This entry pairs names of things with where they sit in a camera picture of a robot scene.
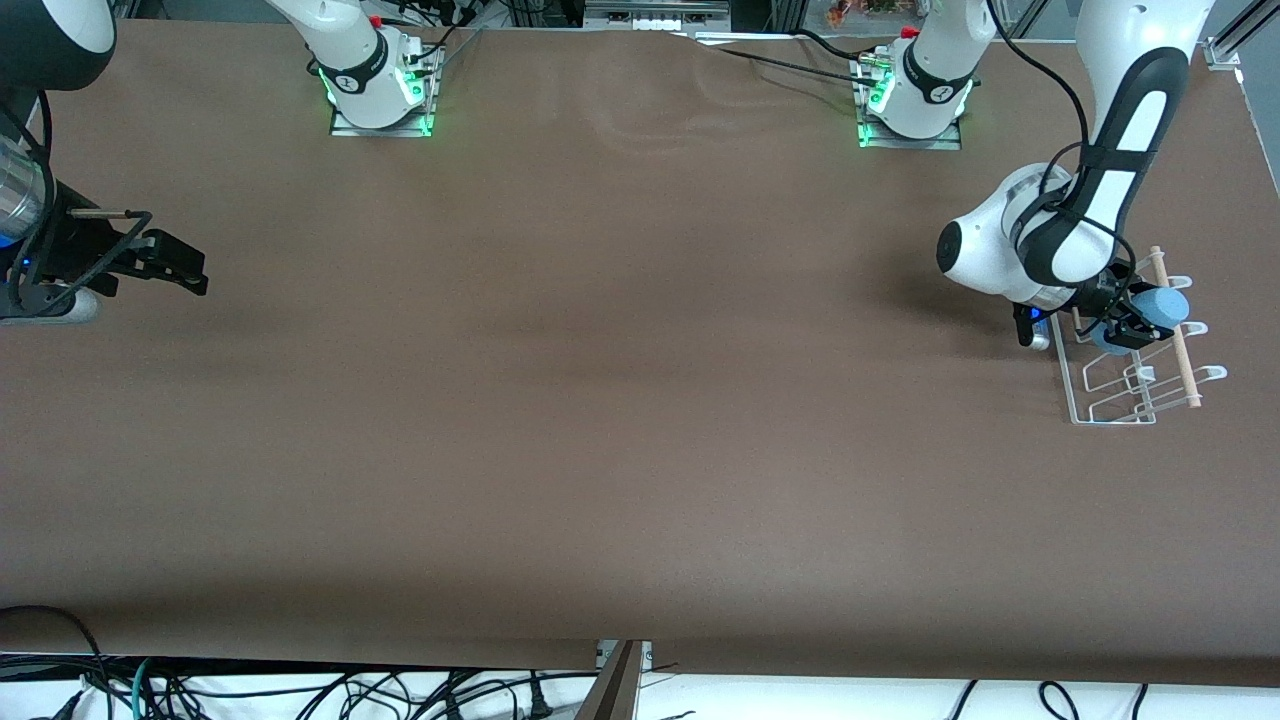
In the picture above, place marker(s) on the blue plastic cup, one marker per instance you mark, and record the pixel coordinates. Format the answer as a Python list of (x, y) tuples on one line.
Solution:
[(1165, 305)]

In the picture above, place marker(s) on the brown wedge beam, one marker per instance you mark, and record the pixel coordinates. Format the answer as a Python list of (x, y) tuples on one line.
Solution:
[(612, 695)]

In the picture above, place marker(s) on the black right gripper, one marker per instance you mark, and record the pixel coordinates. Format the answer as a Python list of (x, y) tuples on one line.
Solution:
[(72, 247)]

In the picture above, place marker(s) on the brown table cover sheet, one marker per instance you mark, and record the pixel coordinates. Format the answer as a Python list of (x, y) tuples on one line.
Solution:
[(640, 420)]

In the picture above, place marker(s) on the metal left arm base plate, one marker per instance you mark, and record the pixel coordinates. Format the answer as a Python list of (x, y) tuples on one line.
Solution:
[(950, 140)]

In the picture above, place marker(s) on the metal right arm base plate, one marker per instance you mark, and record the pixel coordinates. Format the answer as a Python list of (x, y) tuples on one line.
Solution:
[(345, 128)]

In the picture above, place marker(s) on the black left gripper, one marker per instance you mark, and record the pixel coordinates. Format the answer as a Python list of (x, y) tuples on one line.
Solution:
[(1106, 294)]

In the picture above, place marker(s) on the black power plug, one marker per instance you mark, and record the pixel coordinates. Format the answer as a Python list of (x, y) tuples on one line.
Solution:
[(540, 705)]

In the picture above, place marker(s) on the small metal edge bracket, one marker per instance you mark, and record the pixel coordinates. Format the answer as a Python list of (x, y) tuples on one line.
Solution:
[(645, 652)]

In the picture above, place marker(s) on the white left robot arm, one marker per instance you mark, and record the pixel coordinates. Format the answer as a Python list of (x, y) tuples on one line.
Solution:
[(1000, 255)]

